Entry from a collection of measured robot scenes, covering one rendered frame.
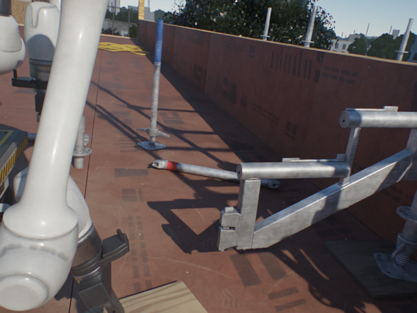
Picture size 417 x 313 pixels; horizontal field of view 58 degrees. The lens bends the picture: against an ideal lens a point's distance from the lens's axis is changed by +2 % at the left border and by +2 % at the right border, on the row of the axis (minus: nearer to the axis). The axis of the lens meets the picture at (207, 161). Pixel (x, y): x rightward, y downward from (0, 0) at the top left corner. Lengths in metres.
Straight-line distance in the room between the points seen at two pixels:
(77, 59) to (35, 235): 0.27
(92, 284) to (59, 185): 0.29
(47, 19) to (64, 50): 0.57
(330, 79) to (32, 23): 1.46
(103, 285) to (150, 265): 0.49
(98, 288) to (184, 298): 0.39
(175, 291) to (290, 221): 0.40
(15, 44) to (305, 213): 1.13
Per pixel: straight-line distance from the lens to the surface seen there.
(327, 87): 2.13
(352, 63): 1.99
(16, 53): 1.54
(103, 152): 2.25
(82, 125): 1.94
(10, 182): 1.88
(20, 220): 0.60
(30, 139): 2.40
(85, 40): 0.64
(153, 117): 2.35
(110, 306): 0.90
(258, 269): 1.33
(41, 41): 1.20
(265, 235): 1.18
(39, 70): 1.22
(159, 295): 1.14
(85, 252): 0.79
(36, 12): 1.21
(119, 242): 0.82
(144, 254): 1.33
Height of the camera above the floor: 0.75
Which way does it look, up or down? 20 degrees down
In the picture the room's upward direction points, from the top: 7 degrees clockwise
